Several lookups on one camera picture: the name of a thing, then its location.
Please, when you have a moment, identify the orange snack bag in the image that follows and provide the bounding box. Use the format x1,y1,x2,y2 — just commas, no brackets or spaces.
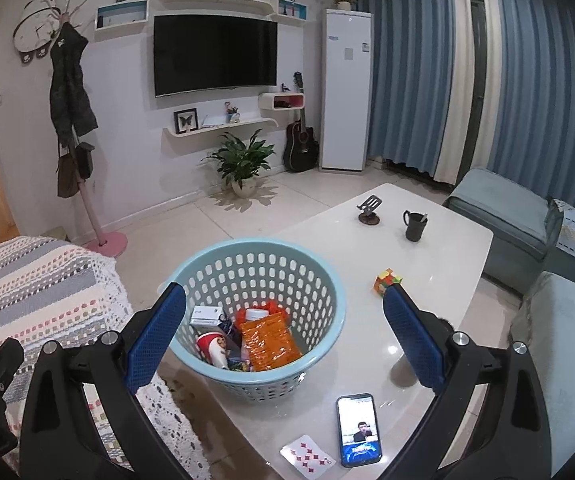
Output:
240,313,303,372

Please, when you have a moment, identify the striped woven cloth cover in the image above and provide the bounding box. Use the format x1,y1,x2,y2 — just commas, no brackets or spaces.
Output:
0,236,210,479

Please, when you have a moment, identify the smartphone with lit screen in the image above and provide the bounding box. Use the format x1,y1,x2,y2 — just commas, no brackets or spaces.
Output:
336,393,383,468

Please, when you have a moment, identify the pink coat rack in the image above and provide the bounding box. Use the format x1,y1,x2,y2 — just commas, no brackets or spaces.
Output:
56,0,130,260

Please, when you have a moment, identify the brown hanging bag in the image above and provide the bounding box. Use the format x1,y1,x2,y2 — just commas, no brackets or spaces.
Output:
56,153,79,198

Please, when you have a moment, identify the white small box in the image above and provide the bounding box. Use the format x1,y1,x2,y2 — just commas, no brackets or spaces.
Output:
190,306,223,330

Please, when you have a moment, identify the teal sofa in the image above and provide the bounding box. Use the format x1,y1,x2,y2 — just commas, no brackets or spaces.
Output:
445,168,575,479

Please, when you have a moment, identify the rubik cube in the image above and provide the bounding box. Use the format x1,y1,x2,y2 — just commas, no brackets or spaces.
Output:
373,269,402,297

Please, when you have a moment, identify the playing card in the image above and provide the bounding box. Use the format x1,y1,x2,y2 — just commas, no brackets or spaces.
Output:
280,434,336,479

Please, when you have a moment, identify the black jacket on rack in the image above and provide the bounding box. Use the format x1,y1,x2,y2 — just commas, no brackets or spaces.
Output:
50,23,98,148

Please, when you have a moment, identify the light blue laundry basket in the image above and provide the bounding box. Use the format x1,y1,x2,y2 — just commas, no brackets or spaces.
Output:
168,238,347,403

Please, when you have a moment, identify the black mug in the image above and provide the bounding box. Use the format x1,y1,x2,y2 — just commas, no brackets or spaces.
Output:
402,210,427,242

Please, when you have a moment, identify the black phone stand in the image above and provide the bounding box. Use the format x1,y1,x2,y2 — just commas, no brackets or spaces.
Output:
358,195,382,226

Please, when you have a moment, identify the green potted plant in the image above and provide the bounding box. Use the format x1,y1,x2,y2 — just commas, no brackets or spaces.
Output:
204,129,275,198

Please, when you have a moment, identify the blue curtain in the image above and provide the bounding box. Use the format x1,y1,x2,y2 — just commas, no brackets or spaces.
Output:
357,0,575,206

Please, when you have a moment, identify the black acoustic guitar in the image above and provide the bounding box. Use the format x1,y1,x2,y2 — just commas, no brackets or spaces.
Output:
283,71,320,174

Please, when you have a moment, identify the white standing air conditioner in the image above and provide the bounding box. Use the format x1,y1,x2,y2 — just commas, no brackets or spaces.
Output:
319,9,373,172

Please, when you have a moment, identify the lower white wall shelf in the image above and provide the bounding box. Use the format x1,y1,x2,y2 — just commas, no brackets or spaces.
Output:
162,117,278,139

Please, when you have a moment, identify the white wall shelf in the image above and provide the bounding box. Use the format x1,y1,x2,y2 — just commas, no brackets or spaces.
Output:
162,0,275,16
162,117,278,139

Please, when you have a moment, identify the butterfly picture frame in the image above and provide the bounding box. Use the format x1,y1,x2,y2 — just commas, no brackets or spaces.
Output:
173,108,199,136

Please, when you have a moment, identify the panda wall clock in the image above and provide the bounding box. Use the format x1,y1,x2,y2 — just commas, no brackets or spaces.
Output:
13,0,60,65

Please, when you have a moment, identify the black wall television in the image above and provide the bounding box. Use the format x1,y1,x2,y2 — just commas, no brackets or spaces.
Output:
153,14,278,96

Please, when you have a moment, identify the upper white wall shelf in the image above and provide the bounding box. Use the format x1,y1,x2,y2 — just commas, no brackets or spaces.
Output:
162,0,275,16

